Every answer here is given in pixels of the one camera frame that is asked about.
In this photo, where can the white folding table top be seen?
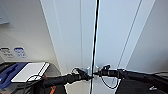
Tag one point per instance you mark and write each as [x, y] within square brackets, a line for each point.
[29, 71]

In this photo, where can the grey wall box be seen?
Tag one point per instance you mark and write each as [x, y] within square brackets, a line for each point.
[3, 18]

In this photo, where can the orange folding stand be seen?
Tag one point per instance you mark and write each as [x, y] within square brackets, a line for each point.
[51, 90]

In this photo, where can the white wardrobe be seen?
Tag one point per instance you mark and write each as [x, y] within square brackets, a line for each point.
[137, 30]

